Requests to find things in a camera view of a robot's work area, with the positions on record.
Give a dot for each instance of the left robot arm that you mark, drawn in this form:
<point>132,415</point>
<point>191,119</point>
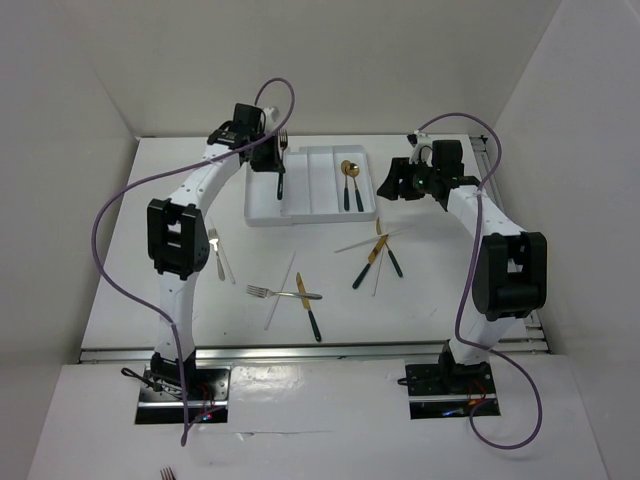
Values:
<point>177,237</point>

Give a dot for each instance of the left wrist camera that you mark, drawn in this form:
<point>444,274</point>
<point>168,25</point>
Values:
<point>270,118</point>

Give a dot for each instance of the aluminium rail frame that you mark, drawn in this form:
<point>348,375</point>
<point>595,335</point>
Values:
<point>408,316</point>

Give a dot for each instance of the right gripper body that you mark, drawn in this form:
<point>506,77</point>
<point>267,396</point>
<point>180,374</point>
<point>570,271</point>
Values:
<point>417,179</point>

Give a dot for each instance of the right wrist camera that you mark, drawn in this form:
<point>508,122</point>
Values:
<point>422,145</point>

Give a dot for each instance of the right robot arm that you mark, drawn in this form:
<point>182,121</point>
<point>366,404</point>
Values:
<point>509,263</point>

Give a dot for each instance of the white cutlery tray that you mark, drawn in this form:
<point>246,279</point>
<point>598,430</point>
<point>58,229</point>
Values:
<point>313,189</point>

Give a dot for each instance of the gold knife green handle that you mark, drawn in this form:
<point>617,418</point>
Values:
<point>370,260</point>
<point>307,307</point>

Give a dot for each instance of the silver fork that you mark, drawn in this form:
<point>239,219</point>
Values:
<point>261,292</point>
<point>213,238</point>

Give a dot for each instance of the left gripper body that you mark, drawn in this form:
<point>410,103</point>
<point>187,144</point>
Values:
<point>263,156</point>

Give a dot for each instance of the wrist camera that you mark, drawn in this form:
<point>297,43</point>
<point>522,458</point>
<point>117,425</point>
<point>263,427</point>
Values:
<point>422,145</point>
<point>270,118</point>

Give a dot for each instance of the copper fork tines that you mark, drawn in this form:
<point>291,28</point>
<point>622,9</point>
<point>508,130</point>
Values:
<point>167,474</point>

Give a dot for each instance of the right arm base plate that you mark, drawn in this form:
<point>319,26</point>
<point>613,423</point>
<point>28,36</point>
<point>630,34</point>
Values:
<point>433,395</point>

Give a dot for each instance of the gold spoon green handle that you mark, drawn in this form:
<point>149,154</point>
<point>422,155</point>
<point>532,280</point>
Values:
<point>345,169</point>
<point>353,172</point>

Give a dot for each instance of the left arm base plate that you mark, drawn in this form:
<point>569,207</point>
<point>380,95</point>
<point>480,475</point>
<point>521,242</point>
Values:
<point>160,403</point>

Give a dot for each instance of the gold fork green handle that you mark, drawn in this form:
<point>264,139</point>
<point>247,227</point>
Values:
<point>283,142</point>
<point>391,254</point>

